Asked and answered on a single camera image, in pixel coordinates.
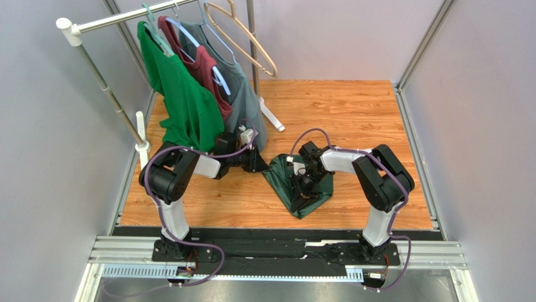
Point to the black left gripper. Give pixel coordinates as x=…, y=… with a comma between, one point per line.
x=255, y=163

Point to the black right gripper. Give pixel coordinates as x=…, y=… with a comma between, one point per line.
x=302, y=184

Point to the dark green cloth napkin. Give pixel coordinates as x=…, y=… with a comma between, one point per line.
x=279, y=178

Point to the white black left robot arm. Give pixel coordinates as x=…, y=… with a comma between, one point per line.
x=167, y=174

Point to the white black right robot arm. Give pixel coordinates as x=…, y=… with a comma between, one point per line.
x=383, y=178

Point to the grey-blue hanging shirt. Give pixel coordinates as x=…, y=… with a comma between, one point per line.
x=243, y=100

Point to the green hanging t-shirt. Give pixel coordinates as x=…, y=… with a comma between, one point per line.
x=194, y=119

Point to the maroon hanging shirt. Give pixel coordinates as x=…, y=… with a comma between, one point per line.
x=200, y=64

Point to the teal plastic hanger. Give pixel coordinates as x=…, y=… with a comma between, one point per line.
x=156, y=37

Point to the aluminium frame rail right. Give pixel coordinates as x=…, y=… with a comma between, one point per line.
x=410, y=108

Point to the aluminium front frame rail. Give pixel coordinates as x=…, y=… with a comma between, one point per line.
x=434, y=270

